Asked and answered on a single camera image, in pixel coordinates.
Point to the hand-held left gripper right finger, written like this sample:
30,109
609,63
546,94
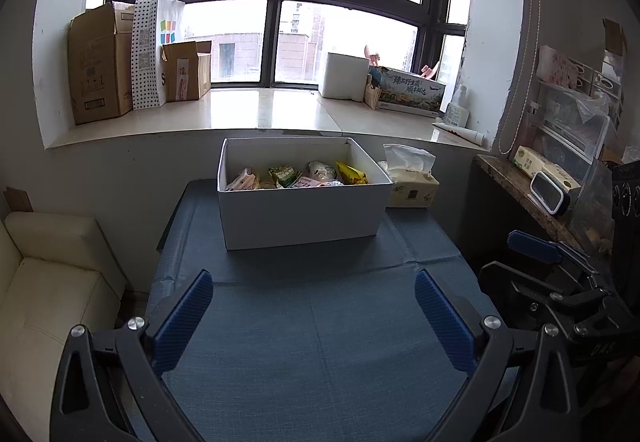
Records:
445,322

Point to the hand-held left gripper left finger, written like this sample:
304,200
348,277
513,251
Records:
180,322

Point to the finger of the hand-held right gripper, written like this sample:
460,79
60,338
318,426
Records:
525,284
532,246

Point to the pink white snack packet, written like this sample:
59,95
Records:
242,181

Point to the large white cardboard box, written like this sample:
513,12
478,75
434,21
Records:
300,217

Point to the yellow foil snack packet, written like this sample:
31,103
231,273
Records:
352,173

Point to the green snack packet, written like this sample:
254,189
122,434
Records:
284,175

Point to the beige white snack packet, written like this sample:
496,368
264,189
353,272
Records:
321,170

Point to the black white small device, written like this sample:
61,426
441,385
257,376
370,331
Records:
550,194

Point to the marble side counter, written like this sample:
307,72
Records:
505,183

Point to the clear plastic bag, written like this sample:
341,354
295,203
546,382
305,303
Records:
592,207

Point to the cream green tissue pack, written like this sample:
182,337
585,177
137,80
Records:
537,164

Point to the black appliance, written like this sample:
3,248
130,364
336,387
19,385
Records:
625,202

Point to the blue tablecloth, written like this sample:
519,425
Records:
320,322

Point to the clear plastic drawer organizer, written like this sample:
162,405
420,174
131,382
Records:
570,121

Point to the white tube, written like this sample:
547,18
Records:
462,133

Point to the beige tissue pack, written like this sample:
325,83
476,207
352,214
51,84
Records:
412,187

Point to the cream leather sofa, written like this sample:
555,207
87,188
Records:
45,302

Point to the white lotion bottle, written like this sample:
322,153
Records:
457,109

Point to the printed tissue carton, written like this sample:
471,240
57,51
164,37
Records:
410,91

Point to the pink toy figure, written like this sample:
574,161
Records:
372,55
430,70

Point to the brown cardboard piece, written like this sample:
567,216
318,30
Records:
17,199
614,36

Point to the small wooden holder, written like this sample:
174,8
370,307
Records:
372,94

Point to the small brown cardboard box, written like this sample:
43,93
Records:
182,71

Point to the white foam box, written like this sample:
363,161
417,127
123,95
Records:
342,76

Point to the polka dot paper bag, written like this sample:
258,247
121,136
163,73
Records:
147,61

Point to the tall brown cardboard box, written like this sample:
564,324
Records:
95,66

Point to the white paper shopping bag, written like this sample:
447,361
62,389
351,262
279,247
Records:
170,21

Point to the black window frame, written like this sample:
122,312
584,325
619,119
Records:
274,41

